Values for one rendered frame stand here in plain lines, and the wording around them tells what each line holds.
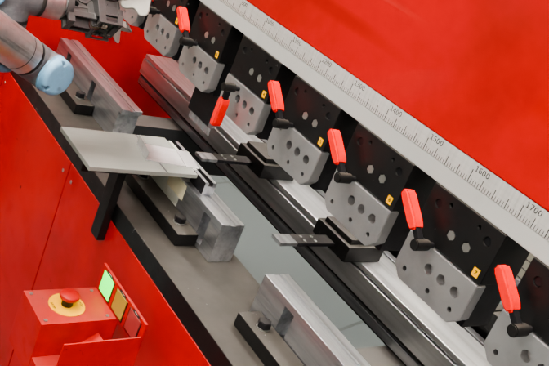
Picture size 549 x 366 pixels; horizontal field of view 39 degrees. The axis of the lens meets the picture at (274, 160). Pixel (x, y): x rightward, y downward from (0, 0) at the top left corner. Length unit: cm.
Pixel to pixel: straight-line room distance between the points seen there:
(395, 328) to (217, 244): 41
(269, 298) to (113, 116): 80
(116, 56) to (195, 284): 122
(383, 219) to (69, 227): 97
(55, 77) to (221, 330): 56
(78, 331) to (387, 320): 62
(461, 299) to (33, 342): 80
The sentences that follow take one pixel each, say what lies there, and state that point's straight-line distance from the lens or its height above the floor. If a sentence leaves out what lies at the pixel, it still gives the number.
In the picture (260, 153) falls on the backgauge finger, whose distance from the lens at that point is 193.
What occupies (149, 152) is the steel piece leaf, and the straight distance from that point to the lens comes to 174.
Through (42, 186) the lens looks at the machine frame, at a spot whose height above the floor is 69.
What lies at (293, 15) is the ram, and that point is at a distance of 153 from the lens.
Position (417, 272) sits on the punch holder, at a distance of 124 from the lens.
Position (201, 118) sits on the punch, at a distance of 179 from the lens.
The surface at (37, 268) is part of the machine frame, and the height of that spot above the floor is 50.
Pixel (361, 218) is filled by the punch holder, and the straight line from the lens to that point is 132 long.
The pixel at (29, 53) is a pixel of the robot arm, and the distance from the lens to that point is 148.
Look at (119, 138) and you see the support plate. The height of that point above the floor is 100.
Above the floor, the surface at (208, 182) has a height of 99.
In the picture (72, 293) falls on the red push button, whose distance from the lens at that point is 159.
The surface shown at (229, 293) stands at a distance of 163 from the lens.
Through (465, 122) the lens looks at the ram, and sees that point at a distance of 120.
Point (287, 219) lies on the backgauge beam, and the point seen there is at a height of 93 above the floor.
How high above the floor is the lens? 169
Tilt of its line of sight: 20 degrees down
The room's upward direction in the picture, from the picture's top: 22 degrees clockwise
